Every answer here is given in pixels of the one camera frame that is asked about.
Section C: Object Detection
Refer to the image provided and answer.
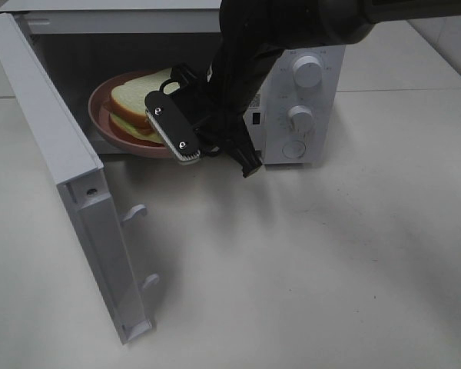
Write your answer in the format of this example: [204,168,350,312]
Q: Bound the pink round plate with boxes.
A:
[88,71,172,158]

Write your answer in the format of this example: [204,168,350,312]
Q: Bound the white microwave oven body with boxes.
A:
[0,1,345,165]

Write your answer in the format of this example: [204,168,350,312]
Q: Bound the white microwave door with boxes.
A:
[0,13,153,344]

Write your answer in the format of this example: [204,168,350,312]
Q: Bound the sandwich with white bread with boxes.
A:
[109,68,172,146]

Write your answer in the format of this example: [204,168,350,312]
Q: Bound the round microwave door-release button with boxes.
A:
[282,141,307,159]

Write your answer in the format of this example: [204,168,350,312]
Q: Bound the lower white microwave knob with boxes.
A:
[287,105,313,134]

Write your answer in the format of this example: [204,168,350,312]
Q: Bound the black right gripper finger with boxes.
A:
[224,126,262,178]
[170,63,201,87]

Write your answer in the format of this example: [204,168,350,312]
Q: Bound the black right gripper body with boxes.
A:
[168,80,246,154]

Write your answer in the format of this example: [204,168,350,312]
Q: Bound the white microwave knob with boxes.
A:
[292,55,323,88]
[287,105,313,134]

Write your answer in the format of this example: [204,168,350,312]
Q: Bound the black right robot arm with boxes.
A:
[171,1,461,177]

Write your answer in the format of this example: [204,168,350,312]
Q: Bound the upper white microwave knob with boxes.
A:
[292,55,323,88]

